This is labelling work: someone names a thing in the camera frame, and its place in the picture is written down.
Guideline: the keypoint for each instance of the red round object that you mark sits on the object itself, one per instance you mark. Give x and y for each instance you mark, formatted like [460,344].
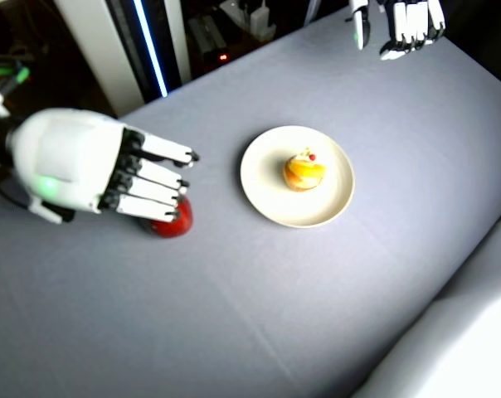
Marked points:
[173,227]

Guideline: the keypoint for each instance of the orange toy cupcake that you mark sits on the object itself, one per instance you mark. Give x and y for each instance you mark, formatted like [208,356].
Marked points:
[304,172]

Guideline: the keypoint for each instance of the cream round plate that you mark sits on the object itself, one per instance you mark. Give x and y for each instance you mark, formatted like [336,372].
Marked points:
[271,195]

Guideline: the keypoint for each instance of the white pillar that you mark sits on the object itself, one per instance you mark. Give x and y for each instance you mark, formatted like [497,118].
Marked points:
[97,49]

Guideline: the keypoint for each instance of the blue light strip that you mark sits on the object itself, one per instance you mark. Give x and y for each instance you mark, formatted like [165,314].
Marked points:
[151,45]

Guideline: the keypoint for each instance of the black device with red light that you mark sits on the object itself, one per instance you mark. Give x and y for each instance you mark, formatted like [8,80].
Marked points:
[211,45]

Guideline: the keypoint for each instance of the grey table cloth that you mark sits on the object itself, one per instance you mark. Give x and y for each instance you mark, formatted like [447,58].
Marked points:
[234,311]

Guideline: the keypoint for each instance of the white plastic containers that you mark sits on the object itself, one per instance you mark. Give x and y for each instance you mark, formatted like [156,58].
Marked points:
[254,18]

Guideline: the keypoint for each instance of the white rounded robot shell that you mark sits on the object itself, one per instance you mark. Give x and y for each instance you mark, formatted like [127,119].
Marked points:
[462,331]

